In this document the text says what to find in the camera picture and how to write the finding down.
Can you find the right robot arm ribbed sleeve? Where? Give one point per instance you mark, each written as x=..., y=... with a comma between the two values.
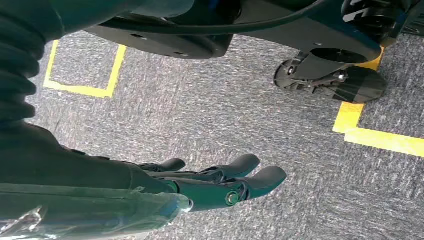
x=16, y=66

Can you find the yellow floor tape marking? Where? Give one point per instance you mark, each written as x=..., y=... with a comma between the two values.
x=82, y=90
x=381, y=140

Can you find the clear plastic guard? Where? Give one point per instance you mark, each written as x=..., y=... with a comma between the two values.
x=82, y=212

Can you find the black robot mobile base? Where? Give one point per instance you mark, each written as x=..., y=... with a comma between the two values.
x=298, y=33

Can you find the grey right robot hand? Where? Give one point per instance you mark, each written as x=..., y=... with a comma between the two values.
x=82, y=172

